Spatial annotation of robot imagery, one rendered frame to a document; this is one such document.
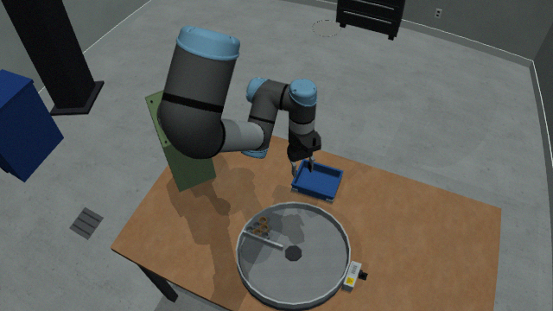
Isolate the blue crate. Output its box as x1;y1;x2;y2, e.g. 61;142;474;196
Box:
291;159;343;204

